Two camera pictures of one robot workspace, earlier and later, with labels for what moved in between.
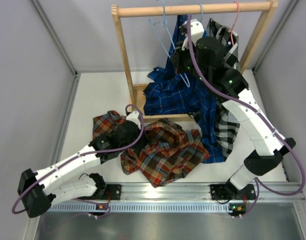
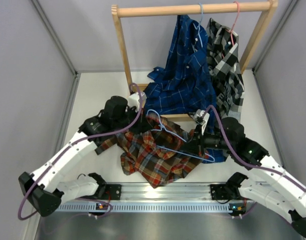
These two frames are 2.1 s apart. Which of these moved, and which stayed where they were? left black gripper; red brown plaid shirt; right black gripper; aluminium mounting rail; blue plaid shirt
Moved: right black gripper; left black gripper
Stayed: aluminium mounting rail; blue plaid shirt; red brown plaid shirt
